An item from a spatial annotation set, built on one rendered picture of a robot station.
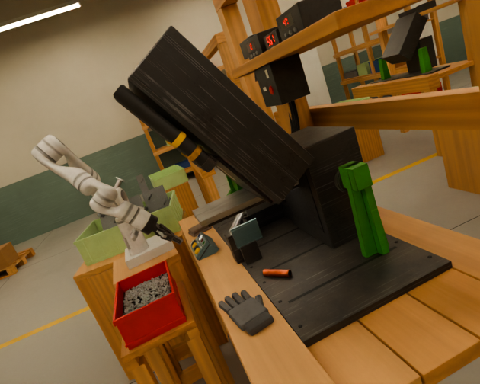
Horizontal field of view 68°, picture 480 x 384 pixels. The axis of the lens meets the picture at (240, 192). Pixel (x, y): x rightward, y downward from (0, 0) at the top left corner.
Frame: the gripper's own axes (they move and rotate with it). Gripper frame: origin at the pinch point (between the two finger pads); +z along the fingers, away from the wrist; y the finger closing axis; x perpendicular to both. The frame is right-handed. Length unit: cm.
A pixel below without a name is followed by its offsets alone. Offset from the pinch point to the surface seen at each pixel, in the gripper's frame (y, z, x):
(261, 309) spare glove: -54, 14, -6
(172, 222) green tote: 79, 13, 9
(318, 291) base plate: -55, 25, -18
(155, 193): 107, -2, 3
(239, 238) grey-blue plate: -23.3, 11.5, -15.6
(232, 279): -28.1, 15.4, -3.4
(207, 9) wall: 693, -41, -328
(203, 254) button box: -2.3, 11.2, -0.5
